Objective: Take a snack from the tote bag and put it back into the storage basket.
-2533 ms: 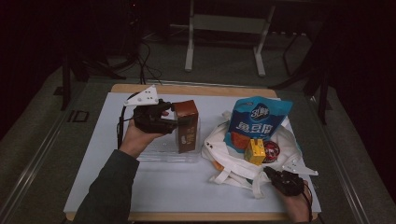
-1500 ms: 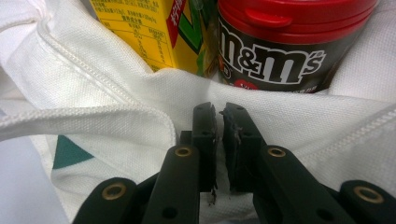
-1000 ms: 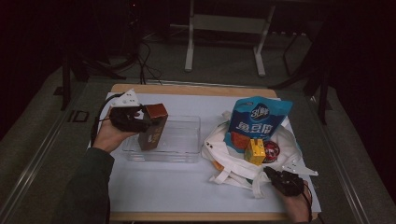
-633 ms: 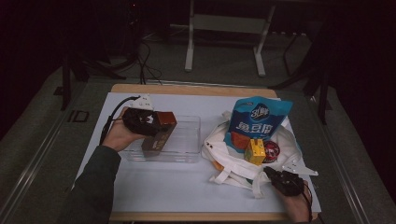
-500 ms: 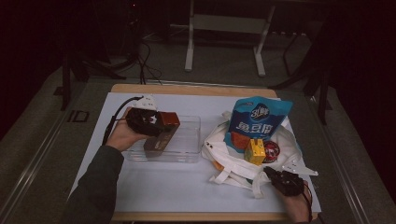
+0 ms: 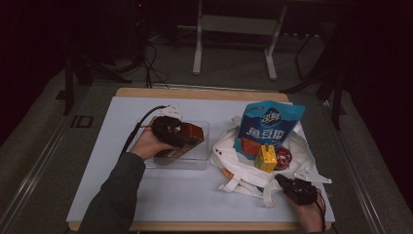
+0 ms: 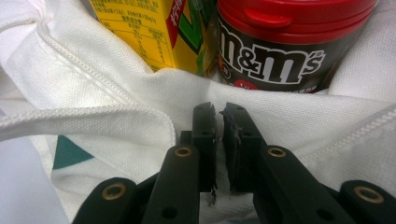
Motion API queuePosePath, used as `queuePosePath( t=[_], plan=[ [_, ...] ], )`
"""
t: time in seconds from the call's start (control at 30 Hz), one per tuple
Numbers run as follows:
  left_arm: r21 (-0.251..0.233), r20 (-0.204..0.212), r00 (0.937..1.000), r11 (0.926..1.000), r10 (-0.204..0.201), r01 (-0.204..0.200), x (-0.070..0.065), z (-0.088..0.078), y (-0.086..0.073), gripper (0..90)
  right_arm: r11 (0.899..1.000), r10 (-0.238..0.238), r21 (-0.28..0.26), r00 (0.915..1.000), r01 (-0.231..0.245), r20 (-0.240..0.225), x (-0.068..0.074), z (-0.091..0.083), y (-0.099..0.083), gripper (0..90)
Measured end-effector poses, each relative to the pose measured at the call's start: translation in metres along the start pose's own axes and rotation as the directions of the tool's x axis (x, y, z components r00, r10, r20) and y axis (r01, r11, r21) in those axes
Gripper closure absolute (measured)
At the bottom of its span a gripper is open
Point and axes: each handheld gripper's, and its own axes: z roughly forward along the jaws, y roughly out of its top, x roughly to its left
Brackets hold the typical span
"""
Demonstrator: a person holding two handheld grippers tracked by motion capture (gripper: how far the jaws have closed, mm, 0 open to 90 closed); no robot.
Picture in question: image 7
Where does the white table mat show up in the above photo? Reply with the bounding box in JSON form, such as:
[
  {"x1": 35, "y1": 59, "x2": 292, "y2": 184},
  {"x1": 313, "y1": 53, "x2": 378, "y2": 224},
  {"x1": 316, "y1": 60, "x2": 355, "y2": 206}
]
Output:
[{"x1": 0, "y1": 136, "x2": 71, "y2": 224}]

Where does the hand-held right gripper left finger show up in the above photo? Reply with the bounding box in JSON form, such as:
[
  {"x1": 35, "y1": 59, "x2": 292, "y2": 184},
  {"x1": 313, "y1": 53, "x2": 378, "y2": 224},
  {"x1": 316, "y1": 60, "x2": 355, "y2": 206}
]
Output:
[{"x1": 179, "y1": 101, "x2": 219, "y2": 206}]

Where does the red-lidded dark candy jar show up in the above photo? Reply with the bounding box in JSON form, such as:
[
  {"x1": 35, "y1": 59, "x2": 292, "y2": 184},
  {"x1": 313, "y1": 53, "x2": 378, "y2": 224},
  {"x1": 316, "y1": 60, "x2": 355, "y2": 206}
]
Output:
[{"x1": 216, "y1": 0, "x2": 379, "y2": 94}]

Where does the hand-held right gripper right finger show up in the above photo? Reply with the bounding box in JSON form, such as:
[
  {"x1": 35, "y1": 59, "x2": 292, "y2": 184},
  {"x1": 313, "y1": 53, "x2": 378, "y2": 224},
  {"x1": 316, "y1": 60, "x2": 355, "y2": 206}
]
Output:
[{"x1": 219, "y1": 102, "x2": 269, "y2": 194}]

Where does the white canvas tote bag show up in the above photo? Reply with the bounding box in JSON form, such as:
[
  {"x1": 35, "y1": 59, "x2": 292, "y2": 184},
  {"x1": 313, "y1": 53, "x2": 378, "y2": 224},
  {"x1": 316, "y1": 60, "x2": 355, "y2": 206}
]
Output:
[{"x1": 0, "y1": 0, "x2": 396, "y2": 224}]

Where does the yellow drink carton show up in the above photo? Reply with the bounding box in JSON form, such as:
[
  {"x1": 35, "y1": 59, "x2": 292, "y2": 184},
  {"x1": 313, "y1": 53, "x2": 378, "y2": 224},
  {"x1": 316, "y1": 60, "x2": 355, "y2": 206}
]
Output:
[{"x1": 88, "y1": 0, "x2": 219, "y2": 78}]

